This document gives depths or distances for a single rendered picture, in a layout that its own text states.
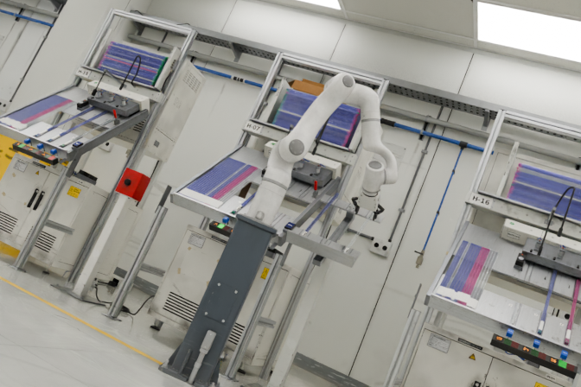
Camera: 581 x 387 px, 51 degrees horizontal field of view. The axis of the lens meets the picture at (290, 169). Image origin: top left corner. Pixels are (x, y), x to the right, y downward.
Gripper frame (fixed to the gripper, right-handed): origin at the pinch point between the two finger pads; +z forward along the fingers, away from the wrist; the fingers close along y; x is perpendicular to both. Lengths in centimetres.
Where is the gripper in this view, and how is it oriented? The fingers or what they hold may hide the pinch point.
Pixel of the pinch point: (366, 214)
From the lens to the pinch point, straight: 300.6
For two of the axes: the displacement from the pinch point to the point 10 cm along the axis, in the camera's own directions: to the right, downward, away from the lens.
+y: -8.9, -3.2, 3.1
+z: -0.6, 7.7, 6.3
